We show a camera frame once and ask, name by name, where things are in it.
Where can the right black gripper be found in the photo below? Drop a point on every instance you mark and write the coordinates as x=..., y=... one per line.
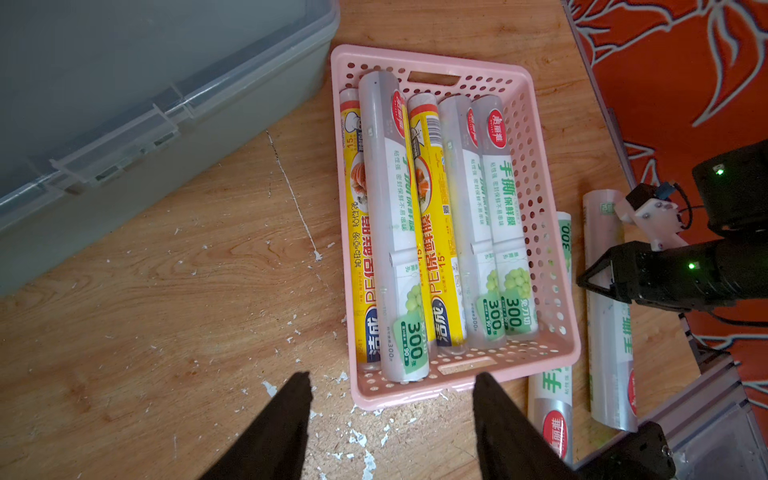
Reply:
x=695, y=277

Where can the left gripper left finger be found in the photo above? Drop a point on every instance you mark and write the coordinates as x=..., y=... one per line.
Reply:
x=274, y=444

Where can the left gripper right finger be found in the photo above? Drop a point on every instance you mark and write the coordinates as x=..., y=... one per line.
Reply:
x=508, y=445

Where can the long white green wrap roll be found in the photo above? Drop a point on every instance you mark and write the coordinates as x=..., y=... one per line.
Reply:
x=550, y=409

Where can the pink plastic basket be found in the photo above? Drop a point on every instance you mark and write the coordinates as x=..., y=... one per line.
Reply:
x=557, y=343

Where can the yellow red wrap roll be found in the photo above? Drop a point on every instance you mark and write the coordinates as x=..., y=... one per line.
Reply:
x=366, y=328

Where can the green capped wrap roll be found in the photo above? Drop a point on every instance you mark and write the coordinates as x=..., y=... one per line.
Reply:
x=390, y=187

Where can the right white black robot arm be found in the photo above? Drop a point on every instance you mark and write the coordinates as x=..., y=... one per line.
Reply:
x=733, y=191

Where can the grey lidded storage box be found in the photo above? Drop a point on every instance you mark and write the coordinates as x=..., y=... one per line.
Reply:
x=108, y=106

